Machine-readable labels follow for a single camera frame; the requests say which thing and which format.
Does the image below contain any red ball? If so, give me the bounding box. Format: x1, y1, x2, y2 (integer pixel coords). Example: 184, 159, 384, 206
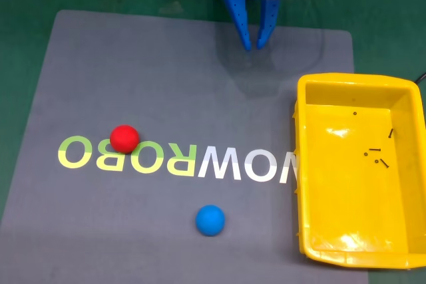
109, 124, 140, 155

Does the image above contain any grey mat with lettering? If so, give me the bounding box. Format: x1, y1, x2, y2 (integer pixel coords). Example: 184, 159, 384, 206
0, 9, 370, 284

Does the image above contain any yellow plastic bin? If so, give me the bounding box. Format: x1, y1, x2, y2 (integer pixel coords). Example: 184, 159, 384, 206
292, 72, 426, 270

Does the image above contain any blue ball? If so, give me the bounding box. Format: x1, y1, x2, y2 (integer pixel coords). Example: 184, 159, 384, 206
194, 204, 226, 237

